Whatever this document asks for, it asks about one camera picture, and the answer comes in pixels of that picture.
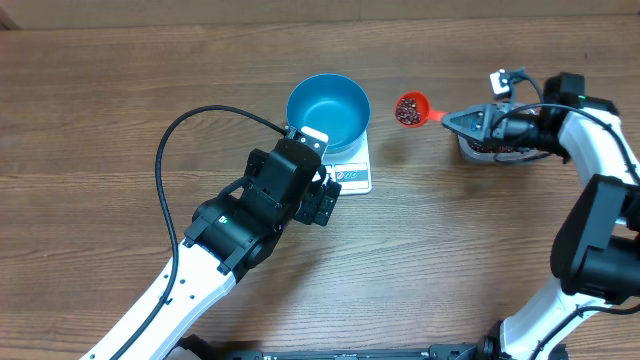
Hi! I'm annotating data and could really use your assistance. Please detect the red scoop with blue handle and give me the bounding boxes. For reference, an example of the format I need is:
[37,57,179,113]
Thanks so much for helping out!
[394,91,447,128]

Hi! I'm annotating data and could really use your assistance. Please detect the red adzuki beans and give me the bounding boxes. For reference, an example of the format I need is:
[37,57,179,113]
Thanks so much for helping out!
[395,97,421,126]

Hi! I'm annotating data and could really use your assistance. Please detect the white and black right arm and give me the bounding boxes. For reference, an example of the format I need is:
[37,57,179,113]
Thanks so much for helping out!
[428,70,639,360]

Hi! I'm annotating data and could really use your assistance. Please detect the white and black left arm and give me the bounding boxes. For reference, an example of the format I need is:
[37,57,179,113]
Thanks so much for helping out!
[85,133,341,359]

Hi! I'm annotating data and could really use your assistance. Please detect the white digital kitchen scale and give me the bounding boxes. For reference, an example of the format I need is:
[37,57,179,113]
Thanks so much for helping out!
[323,132,373,196]

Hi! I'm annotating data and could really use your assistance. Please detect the blue plastic bowl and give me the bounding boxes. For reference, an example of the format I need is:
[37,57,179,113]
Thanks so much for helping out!
[285,73,372,153]

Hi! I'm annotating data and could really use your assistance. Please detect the clear plastic food container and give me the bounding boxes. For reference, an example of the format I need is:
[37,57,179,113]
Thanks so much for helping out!
[457,136,540,164]

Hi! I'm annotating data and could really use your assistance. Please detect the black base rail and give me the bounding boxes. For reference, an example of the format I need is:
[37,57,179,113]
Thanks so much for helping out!
[165,335,492,360]

